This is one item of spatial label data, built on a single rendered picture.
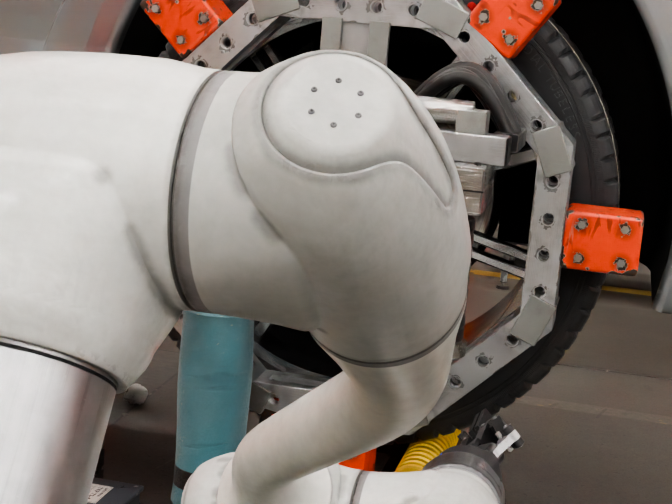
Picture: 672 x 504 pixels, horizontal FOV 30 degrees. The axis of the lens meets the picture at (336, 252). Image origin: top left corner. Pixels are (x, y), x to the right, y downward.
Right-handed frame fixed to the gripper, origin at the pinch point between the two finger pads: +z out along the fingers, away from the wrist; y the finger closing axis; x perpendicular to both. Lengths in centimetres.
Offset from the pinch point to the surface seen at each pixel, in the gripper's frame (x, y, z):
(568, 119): 21.6, 28.1, 17.4
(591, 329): -49, -38, 323
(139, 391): 34, -116, 164
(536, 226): 14.2, 18.0, 9.2
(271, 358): 21.5, -22.2, 17.8
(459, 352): 10.3, 6.8, -12.6
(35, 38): 78, -23, 27
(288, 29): 53, 8, 18
